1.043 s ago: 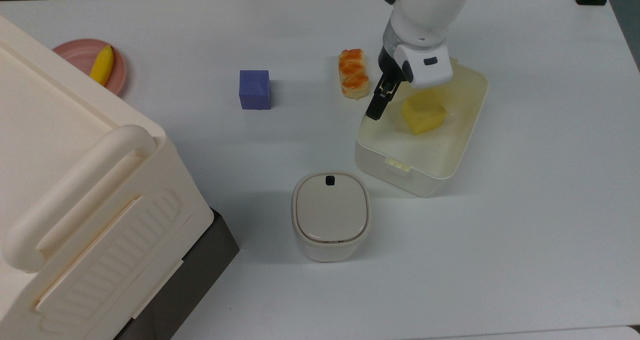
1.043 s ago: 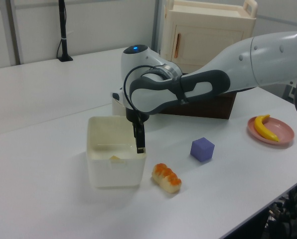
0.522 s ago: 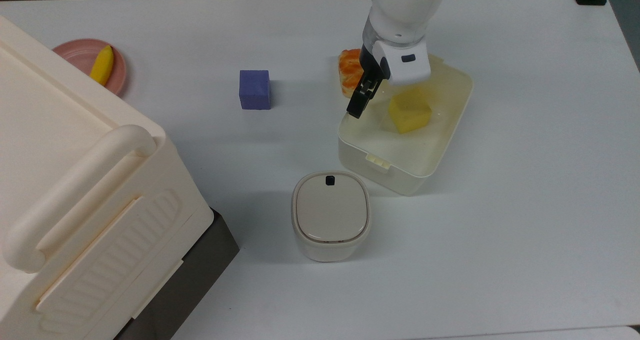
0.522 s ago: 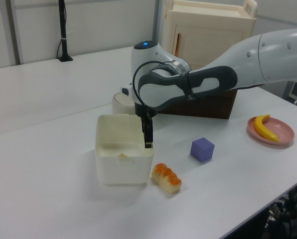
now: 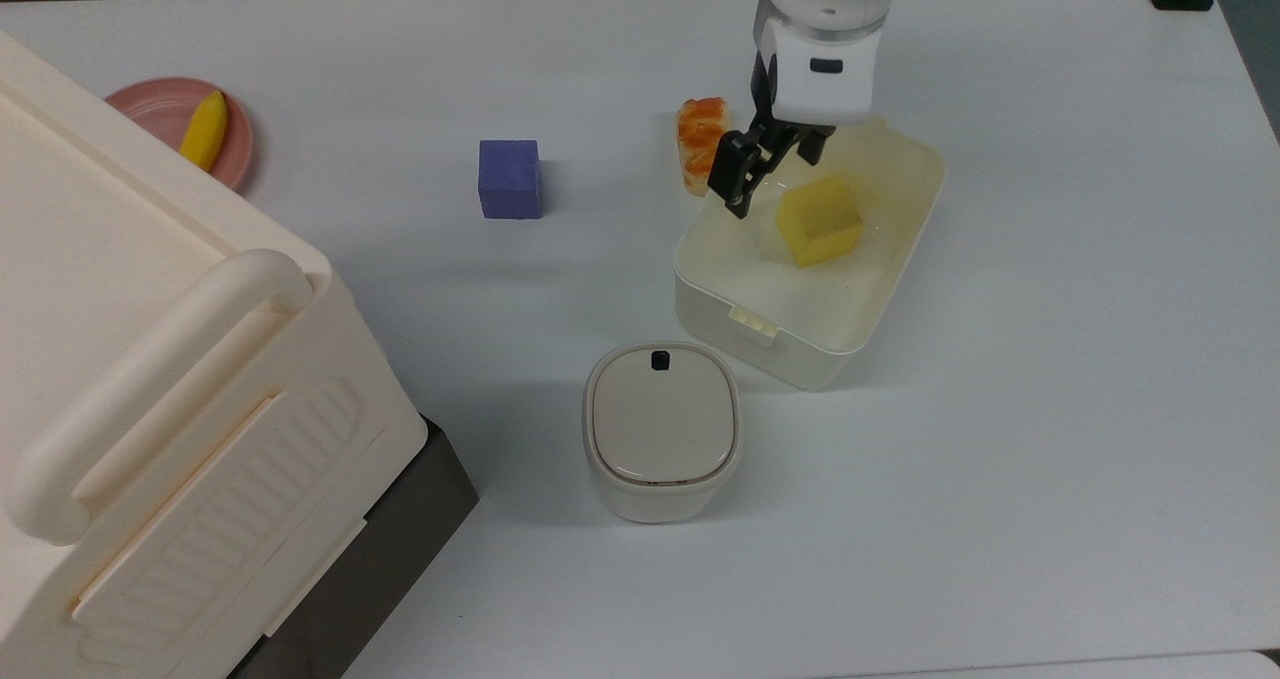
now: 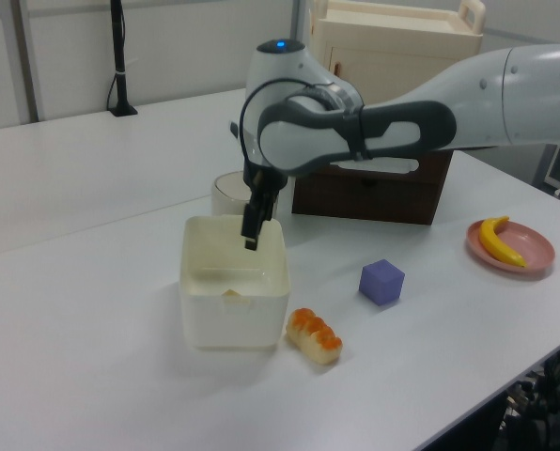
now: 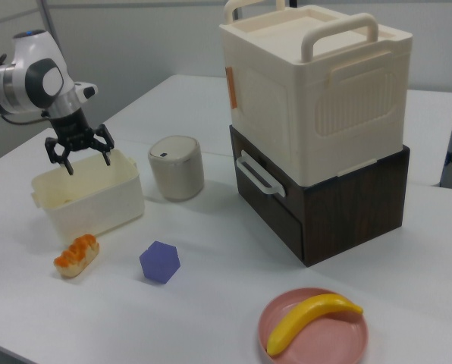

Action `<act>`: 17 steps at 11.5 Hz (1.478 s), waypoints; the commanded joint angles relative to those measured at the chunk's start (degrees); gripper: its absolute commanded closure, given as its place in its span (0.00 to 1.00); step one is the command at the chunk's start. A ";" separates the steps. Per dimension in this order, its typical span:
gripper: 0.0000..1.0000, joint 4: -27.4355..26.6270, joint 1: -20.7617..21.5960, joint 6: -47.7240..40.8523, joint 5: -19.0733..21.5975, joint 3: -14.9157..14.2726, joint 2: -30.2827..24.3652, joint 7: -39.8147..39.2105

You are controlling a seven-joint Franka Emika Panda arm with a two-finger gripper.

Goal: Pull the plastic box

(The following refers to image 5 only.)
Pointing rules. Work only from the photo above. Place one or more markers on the purple cube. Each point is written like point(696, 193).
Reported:
point(510, 179)

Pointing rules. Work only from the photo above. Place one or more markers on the toy bread with orange topping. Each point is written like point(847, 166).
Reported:
point(698, 144)

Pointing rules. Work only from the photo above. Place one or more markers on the beige small lidded trash can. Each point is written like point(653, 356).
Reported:
point(660, 429)

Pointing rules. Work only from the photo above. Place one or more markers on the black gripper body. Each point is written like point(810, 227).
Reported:
point(772, 135)

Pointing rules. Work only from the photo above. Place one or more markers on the pink plate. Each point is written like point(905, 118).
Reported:
point(150, 109)

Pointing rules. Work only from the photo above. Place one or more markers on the yellow cube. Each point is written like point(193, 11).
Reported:
point(818, 224)

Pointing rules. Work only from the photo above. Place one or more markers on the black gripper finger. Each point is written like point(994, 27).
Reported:
point(738, 174)
point(816, 147)

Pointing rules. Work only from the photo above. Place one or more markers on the yellow toy banana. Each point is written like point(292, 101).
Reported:
point(203, 134)

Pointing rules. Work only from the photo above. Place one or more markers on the dark wood drawer cabinet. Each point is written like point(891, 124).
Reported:
point(400, 544)

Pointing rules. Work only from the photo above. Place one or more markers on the cream plastic box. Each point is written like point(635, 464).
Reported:
point(850, 304)

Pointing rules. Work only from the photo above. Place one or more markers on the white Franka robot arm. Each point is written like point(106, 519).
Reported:
point(825, 19)

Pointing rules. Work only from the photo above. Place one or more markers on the large cream storage box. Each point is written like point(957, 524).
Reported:
point(150, 389)

